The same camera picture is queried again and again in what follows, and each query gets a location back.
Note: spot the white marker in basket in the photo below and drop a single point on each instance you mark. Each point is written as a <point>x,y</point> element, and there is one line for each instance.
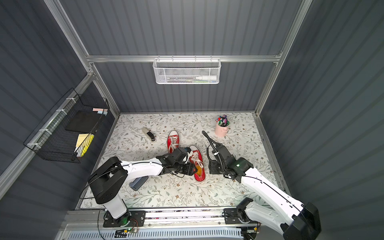
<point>210,79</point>

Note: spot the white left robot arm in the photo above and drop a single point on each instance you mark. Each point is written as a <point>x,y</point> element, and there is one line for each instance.
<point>106,181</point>

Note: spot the white wire mesh basket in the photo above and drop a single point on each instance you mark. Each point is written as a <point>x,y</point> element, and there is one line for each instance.
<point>184,73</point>

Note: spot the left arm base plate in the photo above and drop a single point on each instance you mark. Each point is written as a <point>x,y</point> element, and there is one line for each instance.
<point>128,220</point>

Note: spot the black wire wall basket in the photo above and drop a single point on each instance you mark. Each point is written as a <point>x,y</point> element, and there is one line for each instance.
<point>68,133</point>

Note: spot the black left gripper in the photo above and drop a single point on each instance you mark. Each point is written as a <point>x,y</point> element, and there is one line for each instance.
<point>188,168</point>

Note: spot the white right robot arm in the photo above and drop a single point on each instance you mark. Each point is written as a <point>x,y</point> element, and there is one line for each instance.
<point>286,215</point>

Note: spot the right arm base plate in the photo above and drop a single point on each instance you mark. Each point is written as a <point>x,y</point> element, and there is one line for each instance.
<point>234,216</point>

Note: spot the black notebook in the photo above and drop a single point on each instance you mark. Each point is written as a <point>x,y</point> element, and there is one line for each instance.
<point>85,122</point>

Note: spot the pink pen cup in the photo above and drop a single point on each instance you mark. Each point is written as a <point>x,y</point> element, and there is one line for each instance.
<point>221,131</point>

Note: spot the beige and black stapler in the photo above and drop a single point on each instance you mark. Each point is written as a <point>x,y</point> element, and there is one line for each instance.
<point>148,134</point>

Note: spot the red sneaker one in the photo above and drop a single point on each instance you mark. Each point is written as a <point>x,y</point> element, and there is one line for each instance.
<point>173,141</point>
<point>196,158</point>

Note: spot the yellow sticky note pad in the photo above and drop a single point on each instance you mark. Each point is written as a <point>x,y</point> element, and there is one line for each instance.
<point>83,143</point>

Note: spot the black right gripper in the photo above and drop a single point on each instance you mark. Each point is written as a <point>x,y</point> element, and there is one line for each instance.
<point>214,151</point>

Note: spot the coloured markers in cup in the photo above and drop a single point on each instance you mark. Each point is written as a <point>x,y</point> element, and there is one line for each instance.
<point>223,121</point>

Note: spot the grey blue calculator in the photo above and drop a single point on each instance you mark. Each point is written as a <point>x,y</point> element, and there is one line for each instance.
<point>138,183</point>

